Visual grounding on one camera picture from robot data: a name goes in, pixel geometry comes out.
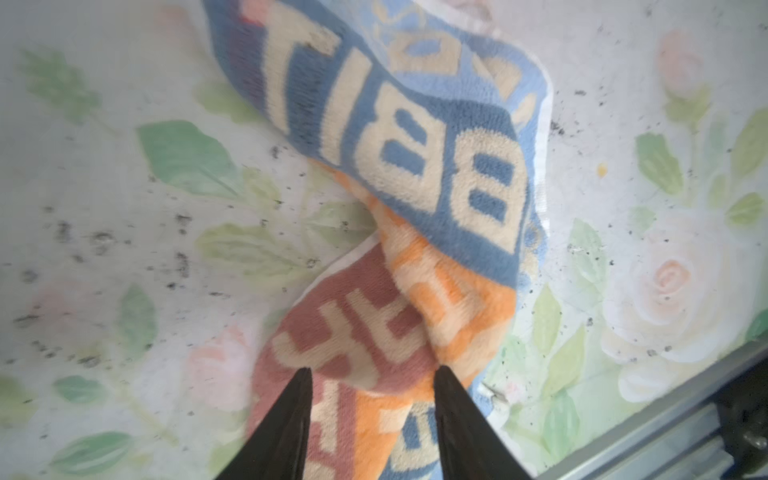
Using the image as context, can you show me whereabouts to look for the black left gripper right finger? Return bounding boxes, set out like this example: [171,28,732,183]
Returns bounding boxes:
[433,365,531,480]

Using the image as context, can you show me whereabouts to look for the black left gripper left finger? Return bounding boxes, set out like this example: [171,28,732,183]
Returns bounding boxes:
[217,368,313,480]

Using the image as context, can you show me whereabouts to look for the aluminium front rail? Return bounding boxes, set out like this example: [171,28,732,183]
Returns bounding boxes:
[541,335,767,479]

